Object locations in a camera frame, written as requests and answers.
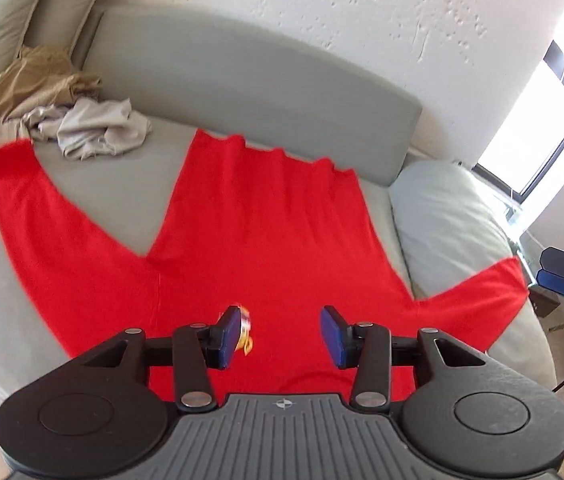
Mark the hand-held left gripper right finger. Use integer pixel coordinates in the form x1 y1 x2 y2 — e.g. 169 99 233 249
320 305 490 413

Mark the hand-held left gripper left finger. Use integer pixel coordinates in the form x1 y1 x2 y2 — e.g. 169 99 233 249
69 305 243 411

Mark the red shirt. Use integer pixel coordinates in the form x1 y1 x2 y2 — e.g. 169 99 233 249
0 129 530 403

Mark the large grey bolster pillow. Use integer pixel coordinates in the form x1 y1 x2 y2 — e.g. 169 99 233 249
388 160 558 391

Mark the black-framed window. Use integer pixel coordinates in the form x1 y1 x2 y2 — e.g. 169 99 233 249
474 0 564 201

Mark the grey sofa bed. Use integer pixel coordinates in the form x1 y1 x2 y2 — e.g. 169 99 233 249
0 115 413 391

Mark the grey-beige crumpled garment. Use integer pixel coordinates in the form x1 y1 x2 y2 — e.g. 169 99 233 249
0 97 154 162

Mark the grey sofa backrest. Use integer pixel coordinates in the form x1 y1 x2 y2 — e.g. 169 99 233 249
82 6 423 188

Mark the tan crumpled garment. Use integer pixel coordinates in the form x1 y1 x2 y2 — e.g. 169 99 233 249
0 45 103 121

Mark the narrow olive cushion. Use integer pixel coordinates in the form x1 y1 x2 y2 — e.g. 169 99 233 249
24 0 117 68

